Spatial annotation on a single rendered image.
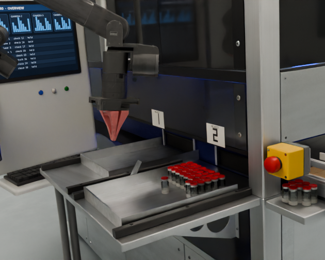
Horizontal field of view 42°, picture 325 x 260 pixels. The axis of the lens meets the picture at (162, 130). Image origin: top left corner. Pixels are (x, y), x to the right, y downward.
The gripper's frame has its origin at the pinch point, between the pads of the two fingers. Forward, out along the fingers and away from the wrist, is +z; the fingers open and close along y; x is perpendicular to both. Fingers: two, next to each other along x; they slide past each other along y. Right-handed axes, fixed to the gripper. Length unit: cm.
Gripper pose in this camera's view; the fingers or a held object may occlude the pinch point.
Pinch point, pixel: (113, 136)
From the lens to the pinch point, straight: 99.3
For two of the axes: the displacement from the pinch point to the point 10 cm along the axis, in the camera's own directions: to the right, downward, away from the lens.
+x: -5.1, -1.4, 8.5
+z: -0.4, 9.9, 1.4
